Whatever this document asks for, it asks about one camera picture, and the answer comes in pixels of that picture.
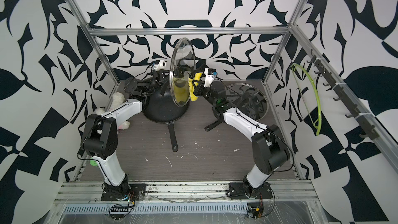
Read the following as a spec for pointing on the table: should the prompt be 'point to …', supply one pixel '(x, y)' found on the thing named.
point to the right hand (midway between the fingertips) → (192, 78)
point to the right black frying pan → (218, 122)
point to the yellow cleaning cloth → (197, 76)
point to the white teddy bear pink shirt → (117, 98)
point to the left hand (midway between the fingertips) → (175, 72)
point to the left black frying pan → (160, 107)
